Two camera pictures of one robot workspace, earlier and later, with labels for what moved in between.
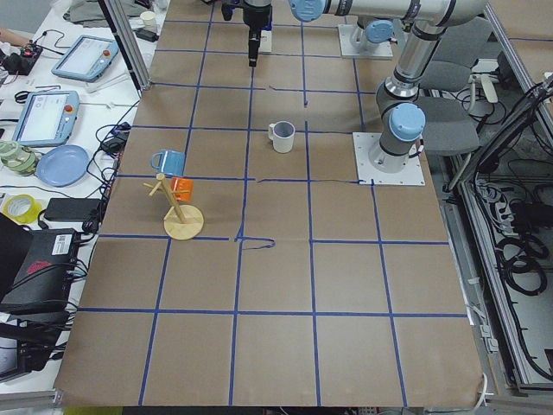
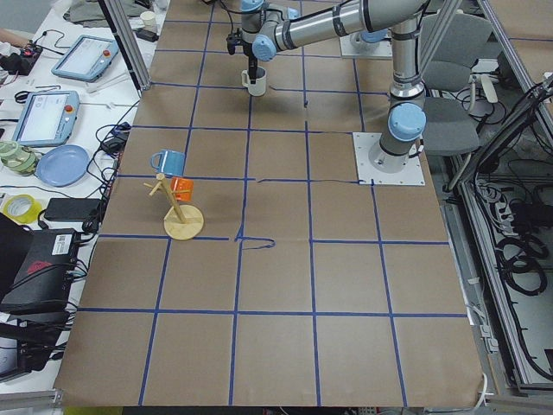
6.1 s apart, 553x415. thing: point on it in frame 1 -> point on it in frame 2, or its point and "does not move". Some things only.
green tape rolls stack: [16, 159] does not move
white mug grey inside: [282, 134] -> [258, 88]
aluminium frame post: [128, 43] does not move
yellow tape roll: [22, 208] does not move
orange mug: [182, 188] does not move
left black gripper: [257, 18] -> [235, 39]
